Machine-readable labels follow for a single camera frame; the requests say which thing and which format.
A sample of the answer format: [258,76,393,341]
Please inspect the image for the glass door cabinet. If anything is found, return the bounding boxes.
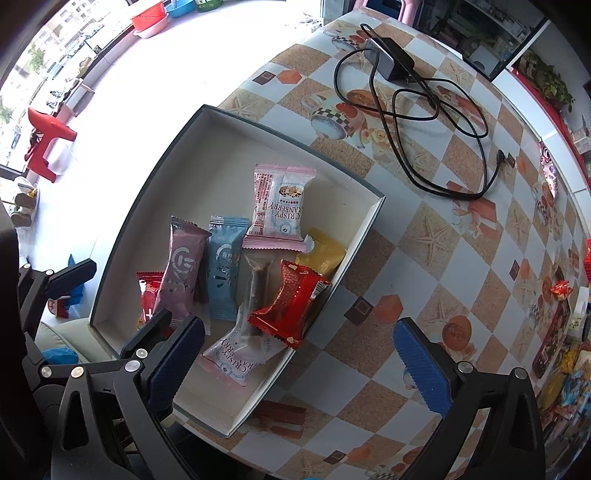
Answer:
[416,0,552,81]

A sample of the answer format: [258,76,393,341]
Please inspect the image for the red plastic stool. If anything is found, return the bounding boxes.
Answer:
[25,107,78,183]

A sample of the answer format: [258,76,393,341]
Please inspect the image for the pink chair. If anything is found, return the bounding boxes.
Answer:
[353,0,428,26]

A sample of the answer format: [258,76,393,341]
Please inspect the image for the clear brown stick packet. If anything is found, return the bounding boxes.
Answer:
[238,249,274,333]

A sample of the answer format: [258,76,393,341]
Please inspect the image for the blue snack packet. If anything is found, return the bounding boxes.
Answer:
[203,215,250,322]

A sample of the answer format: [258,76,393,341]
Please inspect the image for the small red snack packet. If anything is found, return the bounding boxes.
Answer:
[135,271,164,330]

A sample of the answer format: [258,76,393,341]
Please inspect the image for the grey cardboard box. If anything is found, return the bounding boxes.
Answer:
[89,104,386,438]

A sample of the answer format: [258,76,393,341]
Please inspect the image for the pink patterned snack packet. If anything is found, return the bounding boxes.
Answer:
[538,141,560,217]

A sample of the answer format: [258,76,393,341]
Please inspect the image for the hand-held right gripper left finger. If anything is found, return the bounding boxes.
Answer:
[51,316,206,480]

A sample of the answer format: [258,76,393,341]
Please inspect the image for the pink white snack packet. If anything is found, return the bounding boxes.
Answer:
[198,305,298,386]
[242,162,318,250]

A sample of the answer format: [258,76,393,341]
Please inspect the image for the green potted plant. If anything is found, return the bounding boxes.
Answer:
[519,48,575,112]

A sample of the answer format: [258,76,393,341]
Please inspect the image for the white printed box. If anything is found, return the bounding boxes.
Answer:
[567,286,591,342]

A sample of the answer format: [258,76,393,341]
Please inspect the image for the pile of assorted snacks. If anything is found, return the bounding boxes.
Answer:
[538,323,591,444]

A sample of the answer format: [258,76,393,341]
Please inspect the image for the mauve snack packet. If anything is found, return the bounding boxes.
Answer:
[152,215,212,330]

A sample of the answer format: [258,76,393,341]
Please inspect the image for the red plastic basin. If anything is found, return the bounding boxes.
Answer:
[130,0,169,38]

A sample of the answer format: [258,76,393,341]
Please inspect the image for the yellow snack packet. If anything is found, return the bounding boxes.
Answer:
[295,227,347,278]

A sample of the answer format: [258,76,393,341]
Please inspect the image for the red smartphone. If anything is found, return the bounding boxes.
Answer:
[532,298,573,376]

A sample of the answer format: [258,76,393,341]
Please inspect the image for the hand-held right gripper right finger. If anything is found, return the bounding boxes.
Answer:
[393,318,546,480]

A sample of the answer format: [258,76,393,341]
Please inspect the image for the black power adapter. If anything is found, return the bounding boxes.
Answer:
[364,38,415,84]

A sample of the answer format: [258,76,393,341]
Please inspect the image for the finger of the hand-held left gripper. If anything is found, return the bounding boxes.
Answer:
[23,308,172,384]
[17,258,98,333]

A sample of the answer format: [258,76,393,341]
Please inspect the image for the black power cable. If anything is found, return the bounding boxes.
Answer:
[333,23,517,201]

